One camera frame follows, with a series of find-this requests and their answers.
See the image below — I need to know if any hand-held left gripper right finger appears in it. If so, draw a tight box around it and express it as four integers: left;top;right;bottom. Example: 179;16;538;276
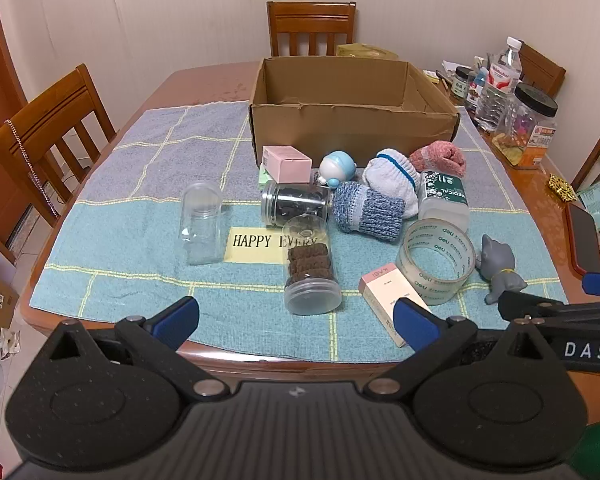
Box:
366;298;563;403

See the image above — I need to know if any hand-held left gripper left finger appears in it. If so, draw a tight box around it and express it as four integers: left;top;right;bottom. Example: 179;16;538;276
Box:
32;297;230;404

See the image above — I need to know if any clear tape roll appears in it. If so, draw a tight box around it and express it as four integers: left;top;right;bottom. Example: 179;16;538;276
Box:
396;218;477;306

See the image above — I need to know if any grey cat toy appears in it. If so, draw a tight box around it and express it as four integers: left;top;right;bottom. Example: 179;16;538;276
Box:
475;234;528;306

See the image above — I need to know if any beige small box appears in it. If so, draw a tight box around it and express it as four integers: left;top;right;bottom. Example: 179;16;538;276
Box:
359;262;433;348

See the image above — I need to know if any clear plastic jar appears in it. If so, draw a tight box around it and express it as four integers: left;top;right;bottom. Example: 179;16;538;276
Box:
180;181;224;266

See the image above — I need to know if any jar of brown hair ties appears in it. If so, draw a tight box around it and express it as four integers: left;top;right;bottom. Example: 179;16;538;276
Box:
281;214;342;316

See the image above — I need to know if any blue knit sock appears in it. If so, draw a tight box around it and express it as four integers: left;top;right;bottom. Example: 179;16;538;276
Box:
332;181;406;245

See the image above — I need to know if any white bottle green label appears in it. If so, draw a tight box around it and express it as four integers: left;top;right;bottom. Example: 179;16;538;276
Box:
417;170;472;233

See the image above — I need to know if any white sock blue stripe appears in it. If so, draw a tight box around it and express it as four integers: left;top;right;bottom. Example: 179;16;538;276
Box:
362;148;421;218

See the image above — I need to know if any jar of dark items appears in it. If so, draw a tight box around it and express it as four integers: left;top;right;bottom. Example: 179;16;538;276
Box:
260;181;329;227

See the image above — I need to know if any pink knit sock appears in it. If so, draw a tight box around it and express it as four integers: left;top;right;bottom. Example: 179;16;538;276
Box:
409;141;467;178

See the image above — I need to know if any blue round toy figurine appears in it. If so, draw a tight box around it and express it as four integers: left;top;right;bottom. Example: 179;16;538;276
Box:
314;151;358;188

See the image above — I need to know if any pink small box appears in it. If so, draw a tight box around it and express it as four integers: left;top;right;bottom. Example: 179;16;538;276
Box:
261;146;313;183

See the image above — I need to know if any brown cardboard box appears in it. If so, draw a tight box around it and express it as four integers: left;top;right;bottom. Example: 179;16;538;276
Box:
249;56;461;168

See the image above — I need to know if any phone in red case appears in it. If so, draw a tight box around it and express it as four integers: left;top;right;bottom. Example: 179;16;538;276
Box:
562;201;600;277

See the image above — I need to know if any blue checked tablecloth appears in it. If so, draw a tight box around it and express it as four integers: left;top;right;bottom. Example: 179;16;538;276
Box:
30;92;568;363

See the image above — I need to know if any yellow note card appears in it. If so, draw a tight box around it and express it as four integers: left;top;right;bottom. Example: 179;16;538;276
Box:
224;226;326;264

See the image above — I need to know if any gold ornament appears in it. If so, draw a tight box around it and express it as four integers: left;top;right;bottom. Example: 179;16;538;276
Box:
546;174;577;202

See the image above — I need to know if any large clear jar black lid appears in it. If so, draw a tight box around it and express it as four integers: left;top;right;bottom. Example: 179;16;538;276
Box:
492;83;559;170

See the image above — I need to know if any small bottle blue cap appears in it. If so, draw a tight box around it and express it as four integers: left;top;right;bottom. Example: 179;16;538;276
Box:
467;67;488;108

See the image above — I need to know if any small jar dark lid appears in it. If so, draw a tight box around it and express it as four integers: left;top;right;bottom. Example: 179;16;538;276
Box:
450;66;473;100

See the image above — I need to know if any clear water bottle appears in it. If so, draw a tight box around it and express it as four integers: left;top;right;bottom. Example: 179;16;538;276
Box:
475;36;523;133

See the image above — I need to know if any silver chain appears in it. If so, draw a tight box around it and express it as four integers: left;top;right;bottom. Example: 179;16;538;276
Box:
5;120;61;218

